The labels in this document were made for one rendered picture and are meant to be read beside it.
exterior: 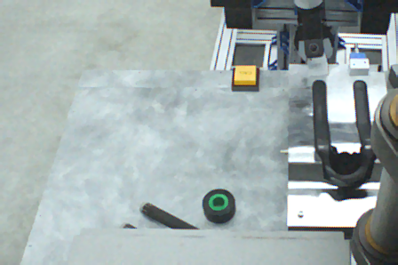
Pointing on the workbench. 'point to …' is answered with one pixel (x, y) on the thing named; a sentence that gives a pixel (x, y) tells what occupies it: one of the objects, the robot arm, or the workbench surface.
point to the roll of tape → (218, 207)
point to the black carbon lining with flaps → (358, 170)
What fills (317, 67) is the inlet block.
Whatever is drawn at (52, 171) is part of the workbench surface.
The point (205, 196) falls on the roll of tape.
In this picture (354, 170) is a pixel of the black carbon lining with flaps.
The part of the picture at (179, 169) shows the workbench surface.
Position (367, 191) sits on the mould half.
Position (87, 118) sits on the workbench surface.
